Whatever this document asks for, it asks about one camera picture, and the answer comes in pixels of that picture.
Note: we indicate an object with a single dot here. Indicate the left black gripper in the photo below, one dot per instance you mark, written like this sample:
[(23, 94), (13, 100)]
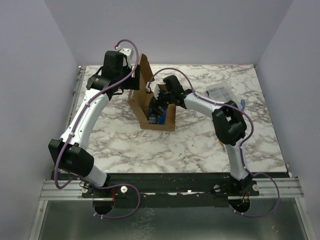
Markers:
[(133, 83)]

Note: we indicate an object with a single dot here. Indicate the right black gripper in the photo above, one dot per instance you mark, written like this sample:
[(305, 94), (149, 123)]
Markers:
[(160, 99)]

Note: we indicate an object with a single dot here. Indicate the blue razor blister pack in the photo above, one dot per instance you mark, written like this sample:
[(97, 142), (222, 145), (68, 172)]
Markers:
[(154, 118)]

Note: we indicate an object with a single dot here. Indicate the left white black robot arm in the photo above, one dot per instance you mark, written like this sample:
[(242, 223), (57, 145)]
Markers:
[(69, 152)]

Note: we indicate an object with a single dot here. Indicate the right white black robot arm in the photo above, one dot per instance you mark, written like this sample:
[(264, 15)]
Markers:
[(229, 124)]

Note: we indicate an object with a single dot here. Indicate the clear plastic parts box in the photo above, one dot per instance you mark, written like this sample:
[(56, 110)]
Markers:
[(220, 92)]

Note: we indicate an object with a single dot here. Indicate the blue red screwdriver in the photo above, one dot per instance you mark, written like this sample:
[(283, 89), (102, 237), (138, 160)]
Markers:
[(243, 104)]

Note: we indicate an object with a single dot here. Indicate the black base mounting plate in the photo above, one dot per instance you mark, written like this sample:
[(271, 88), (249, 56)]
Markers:
[(137, 200)]

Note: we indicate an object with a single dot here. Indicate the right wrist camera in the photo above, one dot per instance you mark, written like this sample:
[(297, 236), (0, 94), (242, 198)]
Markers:
[(153, 87)]

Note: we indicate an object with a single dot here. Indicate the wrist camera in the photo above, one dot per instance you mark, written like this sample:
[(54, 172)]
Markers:
[(128, 53), (153, 87)]

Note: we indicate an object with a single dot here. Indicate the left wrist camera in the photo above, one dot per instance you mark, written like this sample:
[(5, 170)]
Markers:
[(128, 53)]

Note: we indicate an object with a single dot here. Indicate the aluminium frame rail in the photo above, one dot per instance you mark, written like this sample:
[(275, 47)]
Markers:
[(215, 185)]

